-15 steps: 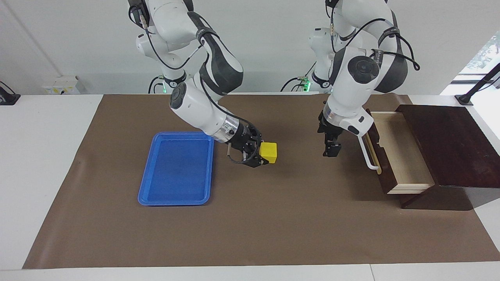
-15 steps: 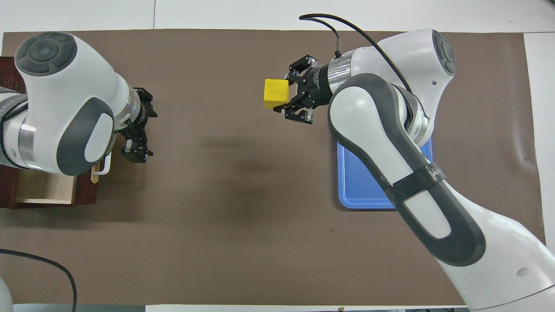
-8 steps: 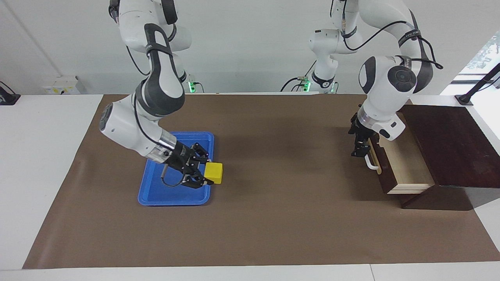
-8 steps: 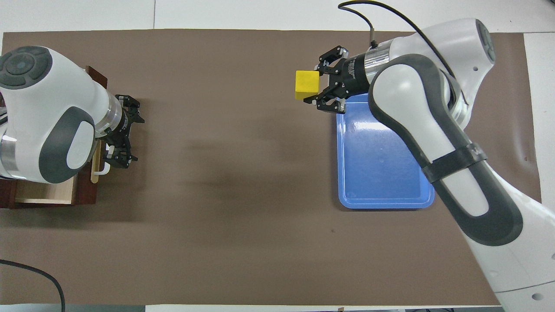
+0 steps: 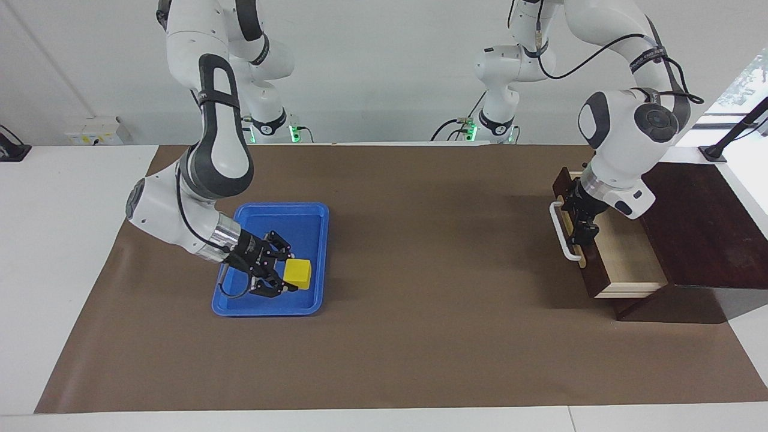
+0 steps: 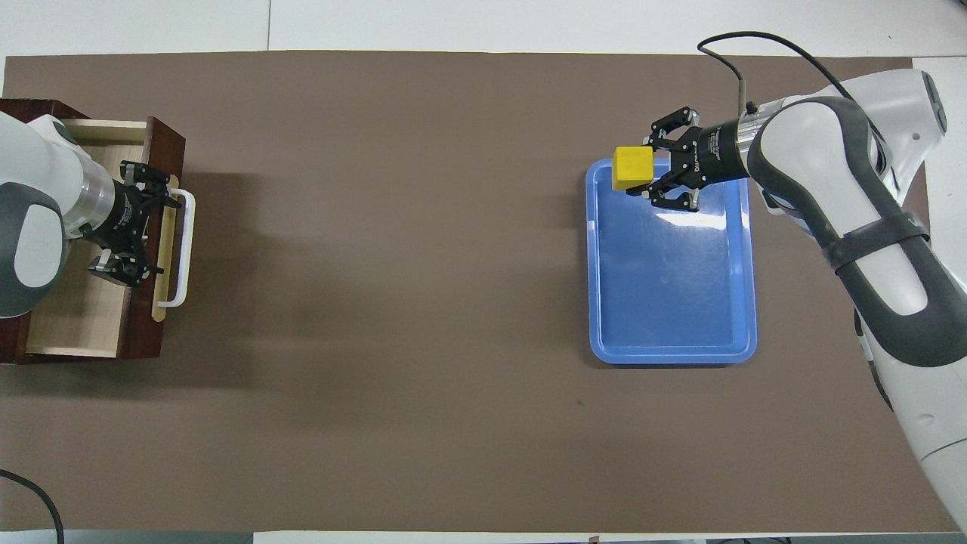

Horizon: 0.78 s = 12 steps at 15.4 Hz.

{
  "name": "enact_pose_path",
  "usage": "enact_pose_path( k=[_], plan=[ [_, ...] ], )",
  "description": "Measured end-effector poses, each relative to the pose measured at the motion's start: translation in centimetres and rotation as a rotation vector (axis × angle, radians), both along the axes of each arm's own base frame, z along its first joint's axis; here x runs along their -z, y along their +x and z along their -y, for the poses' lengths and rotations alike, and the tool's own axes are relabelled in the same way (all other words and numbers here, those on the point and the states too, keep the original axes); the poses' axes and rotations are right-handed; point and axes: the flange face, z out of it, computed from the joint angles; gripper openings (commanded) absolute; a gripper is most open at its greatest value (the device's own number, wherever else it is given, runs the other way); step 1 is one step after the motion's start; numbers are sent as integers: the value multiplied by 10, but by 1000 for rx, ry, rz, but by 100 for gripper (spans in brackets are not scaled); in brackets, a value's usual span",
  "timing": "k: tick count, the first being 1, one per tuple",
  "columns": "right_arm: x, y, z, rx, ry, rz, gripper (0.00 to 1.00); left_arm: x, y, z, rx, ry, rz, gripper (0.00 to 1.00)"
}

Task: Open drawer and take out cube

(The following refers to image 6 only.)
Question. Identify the brown table mat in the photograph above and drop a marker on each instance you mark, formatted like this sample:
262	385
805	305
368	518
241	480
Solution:
378	302

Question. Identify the blue plastic tray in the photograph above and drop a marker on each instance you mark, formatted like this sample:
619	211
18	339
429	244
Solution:
672	287

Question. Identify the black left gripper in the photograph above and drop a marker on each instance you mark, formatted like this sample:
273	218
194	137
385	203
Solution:
125	219

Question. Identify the yellow cube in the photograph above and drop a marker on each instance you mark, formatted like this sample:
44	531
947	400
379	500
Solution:
632	168

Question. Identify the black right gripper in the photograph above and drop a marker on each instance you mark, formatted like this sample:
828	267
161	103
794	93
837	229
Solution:
718	155

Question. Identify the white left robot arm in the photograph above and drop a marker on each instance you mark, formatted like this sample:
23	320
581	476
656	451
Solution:
30	174

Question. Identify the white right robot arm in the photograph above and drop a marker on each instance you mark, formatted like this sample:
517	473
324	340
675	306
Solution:
891	279

